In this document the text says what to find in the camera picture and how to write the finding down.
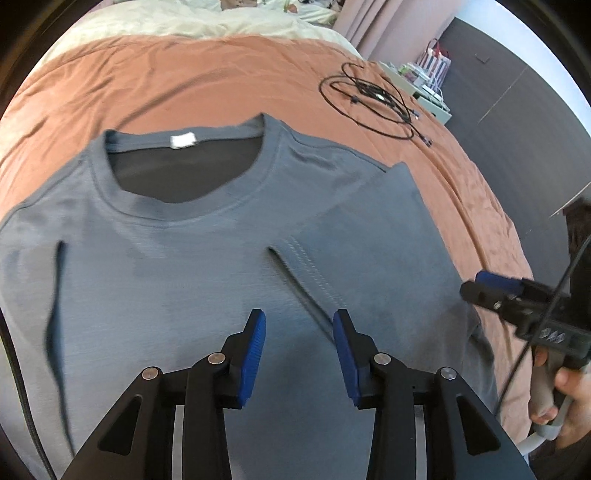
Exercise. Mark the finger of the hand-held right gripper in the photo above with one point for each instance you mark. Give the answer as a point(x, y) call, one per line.
point(485, 300)
point(496, 280)

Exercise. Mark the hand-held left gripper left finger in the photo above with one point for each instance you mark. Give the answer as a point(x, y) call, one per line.
point(255, 355)

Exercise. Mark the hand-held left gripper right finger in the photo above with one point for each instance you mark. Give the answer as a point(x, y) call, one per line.
point(345, 355)

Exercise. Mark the grey t-shirt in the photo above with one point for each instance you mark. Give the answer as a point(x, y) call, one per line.
point(184, 258)

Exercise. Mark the person's right hand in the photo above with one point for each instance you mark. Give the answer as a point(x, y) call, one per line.
point(572, 401)

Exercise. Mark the white nightstand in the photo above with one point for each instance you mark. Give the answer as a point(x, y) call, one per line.
point(431, 104)

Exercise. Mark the dark grey wardrobe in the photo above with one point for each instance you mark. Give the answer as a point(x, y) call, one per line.
point(508, 83)

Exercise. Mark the striped gift bag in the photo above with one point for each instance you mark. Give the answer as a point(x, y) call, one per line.
point(434, 62)

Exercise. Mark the pink curtain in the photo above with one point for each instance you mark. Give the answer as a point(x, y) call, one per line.
point(369, 23)

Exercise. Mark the terracotta bed blanket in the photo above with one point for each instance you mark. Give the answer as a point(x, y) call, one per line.
point(138, 78)

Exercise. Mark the cream duvet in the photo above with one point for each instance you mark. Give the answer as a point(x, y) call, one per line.
point(161, 21)

